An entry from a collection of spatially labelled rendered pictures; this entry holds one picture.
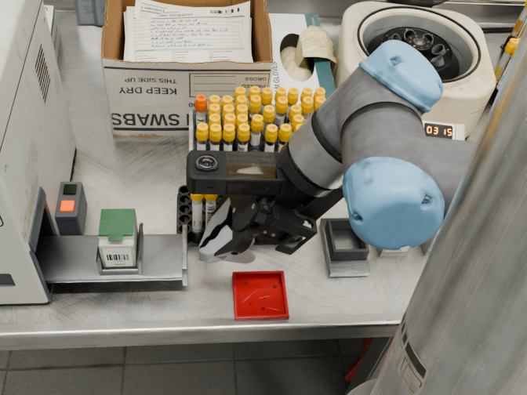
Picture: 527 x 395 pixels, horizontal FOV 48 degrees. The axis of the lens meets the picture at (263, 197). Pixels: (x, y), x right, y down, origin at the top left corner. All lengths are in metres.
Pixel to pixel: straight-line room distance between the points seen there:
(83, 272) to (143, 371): 0.95
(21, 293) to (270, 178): 0.33
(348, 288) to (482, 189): 0.59
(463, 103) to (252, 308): 0.45
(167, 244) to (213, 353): 0.96
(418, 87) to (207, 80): 0.40
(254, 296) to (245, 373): 0.92
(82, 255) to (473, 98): 0.60
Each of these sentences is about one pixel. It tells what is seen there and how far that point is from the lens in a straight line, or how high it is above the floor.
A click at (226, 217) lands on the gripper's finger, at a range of 0.70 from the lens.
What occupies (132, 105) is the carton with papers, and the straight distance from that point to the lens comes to 0.90.
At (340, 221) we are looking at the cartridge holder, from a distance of 0.82.
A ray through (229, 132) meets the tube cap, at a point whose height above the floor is 0.99.
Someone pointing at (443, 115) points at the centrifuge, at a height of 0.95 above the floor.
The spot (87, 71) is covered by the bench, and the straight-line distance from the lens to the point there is 1.08.
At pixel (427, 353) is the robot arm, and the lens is 0.27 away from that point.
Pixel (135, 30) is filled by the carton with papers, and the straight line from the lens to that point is 1.05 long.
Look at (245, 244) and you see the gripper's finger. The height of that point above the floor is 1.00.
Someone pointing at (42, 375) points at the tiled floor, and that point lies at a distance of 1.72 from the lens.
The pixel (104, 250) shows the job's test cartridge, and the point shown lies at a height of 0.96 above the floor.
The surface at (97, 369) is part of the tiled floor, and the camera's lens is 1.70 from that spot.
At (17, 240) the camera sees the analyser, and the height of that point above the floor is 1.02.
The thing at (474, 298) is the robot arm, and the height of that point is 1.36.
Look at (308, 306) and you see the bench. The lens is 0.77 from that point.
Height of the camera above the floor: 1.54
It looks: 50 degrees down
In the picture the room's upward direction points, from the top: 8 degrees clockwise
